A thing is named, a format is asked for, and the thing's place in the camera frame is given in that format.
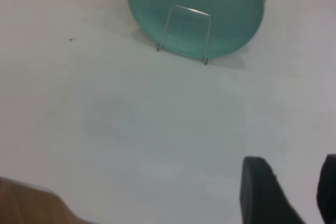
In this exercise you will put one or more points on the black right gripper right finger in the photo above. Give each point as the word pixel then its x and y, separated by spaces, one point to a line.
pixel 329 195

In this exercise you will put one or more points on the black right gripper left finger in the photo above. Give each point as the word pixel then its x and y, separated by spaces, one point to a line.
pixel 262 197

